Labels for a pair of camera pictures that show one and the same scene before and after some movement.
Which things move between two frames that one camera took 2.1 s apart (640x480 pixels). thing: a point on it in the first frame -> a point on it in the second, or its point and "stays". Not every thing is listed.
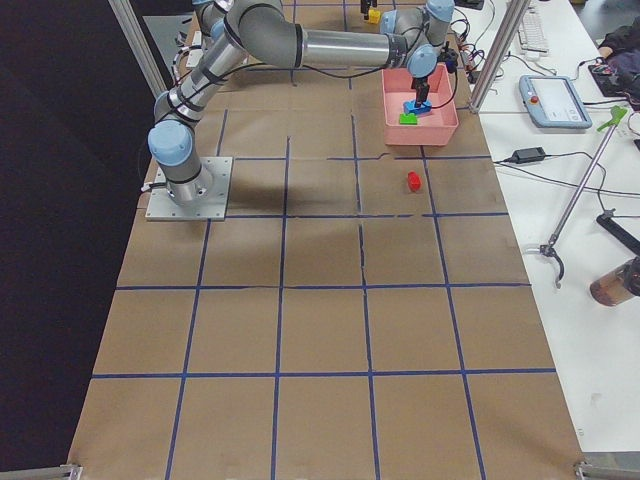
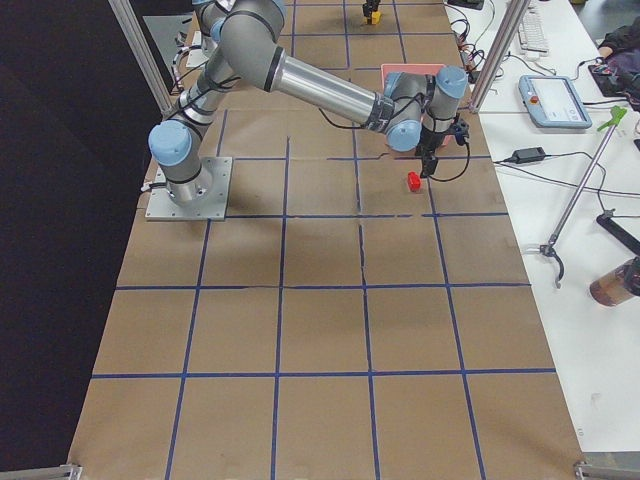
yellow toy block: [373, 16] stays
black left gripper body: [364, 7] stays
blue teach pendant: [553, 101] stays
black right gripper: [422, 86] -> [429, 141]
